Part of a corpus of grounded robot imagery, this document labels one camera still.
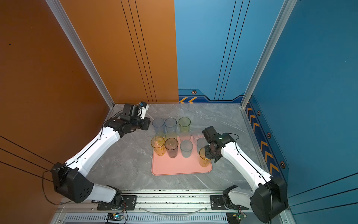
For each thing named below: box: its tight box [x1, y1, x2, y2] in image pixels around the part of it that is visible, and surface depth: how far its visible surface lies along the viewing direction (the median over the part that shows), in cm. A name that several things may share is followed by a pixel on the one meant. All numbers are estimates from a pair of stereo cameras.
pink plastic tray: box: [151, 140, 213, 176], surface depth 89 cm
